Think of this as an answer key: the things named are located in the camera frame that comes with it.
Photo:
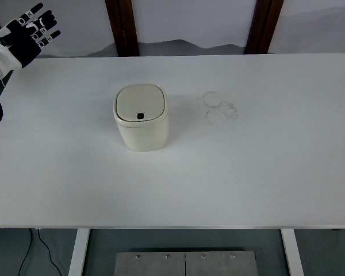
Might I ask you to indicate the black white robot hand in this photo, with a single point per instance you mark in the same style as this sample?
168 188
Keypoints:
18 46

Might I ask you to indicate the cream desktop trash can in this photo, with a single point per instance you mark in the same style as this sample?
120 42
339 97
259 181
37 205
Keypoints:
141 114

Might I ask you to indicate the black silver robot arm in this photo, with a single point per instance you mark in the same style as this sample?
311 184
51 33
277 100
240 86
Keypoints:
23 38

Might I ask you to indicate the left white table leg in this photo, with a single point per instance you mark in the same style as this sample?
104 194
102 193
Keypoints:
79 252

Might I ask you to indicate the white table leg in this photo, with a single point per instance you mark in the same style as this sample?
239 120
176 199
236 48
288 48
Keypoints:
292 253
79 252

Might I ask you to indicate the right white table leg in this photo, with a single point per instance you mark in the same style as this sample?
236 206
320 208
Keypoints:
292 253

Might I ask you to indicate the left dark wooden post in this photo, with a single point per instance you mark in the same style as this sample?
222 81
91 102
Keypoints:
122 22

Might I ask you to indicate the dark wooden post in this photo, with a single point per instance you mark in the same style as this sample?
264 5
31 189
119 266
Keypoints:
263 24
122 22

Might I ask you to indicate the right dark wooden post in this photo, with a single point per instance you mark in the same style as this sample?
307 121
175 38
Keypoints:
263 24

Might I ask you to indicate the grey metal base plate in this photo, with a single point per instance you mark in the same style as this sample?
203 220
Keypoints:
186 263

